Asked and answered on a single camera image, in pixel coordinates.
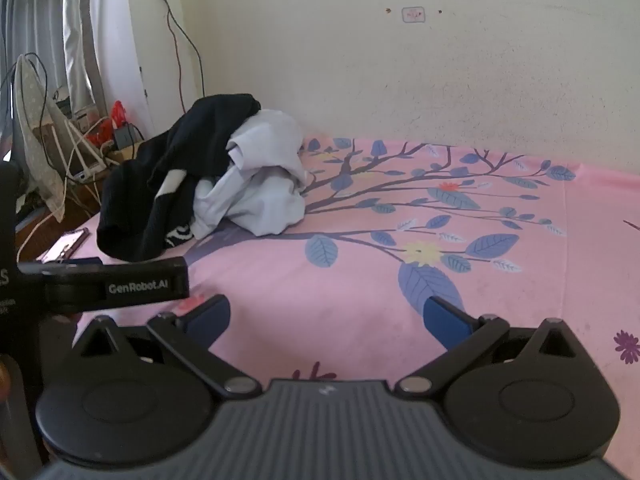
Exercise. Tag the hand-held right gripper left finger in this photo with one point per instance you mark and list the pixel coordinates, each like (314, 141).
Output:
(210, 316)

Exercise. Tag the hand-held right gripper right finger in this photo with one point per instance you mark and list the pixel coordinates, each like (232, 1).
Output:
(445, 321)

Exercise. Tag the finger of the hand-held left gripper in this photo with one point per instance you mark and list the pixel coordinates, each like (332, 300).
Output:
(100, 287)

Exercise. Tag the black patterned sweater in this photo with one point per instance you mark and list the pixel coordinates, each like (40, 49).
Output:
(135, 200)

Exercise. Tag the dark blue flat object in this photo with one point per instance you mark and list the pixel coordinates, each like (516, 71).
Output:
(82, 261)

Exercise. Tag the smartphone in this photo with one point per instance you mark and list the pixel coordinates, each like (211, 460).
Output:
(65, 245)

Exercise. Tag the pink tree print bedsheet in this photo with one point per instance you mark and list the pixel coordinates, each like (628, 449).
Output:
(350, 310)

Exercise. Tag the white router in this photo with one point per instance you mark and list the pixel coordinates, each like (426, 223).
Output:
(85, 176)

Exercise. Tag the white garment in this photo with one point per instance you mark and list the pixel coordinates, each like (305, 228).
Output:
(265, 195)

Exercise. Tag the black adapter box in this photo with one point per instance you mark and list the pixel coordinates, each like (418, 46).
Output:
(125, 136)

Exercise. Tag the folded ironing board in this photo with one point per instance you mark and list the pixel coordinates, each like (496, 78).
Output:
(32, 125)

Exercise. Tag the red item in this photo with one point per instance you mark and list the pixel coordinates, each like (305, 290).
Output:
(118, 112)

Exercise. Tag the grey white curtain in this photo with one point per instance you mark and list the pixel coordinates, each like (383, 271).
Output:
(75, 35)

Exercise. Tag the small wall sticker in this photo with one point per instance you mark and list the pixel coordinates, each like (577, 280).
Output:
(413, 14)

